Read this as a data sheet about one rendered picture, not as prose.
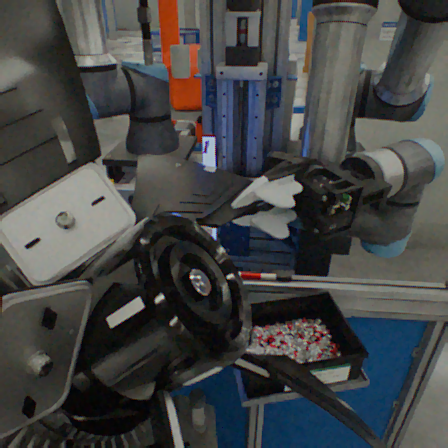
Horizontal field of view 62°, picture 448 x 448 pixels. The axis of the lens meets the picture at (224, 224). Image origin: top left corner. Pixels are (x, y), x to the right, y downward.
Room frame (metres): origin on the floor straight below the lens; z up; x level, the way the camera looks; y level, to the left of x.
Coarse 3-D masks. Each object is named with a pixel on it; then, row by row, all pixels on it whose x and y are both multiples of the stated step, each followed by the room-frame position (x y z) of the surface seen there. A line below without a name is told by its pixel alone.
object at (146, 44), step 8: (144, 0) 0.31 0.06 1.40; (136, 8) 0.31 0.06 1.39; (144, 8) 0.30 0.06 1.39; (144, 16) 0.30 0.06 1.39; (144, 24) 0.31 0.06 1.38; (144, 32) 0.31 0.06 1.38; (144, 40) 0.31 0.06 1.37; (144, 48) 0.31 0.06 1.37; (144, 56) 0.31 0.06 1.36; (144, 64) 0.31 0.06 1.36; (152, 64) 0.31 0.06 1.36
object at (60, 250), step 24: (96, 168) 0.28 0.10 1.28; (48, 192) 0.26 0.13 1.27; (72, 192) 0.26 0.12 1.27; (96, 192) 0.26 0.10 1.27; (0, 216) 0.24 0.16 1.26; (24, 216) 0.24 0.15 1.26; (48, 216) 0.24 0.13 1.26; (96, 216) 0.25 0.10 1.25; (120, 216) 0.25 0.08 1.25; (0, 240) 0.23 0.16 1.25; (24, 240) 0.23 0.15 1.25; (48, 240) 0.23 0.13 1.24; (72, 240) 0.23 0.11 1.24; (96, 240) 0.24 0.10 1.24; (24, 264) 0.22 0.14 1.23; (48, 264) 0.22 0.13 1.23; (72, 264) 0.22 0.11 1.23
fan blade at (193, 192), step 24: (144, 168) 0.51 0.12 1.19; (168, 168) 0.52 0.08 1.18; (192, 168) 0.53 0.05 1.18; (216, 168) 0.55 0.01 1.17; (144, 192) 0.43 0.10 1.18; (168, 192) 0.43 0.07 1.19; (192, 192) 0.43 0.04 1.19; (216, 192) 0.43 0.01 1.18; (240, 192) 0.46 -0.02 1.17; (144, 216) 0.37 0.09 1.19; (192, 216) 0.36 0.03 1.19; (216, 216) 0.36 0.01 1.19
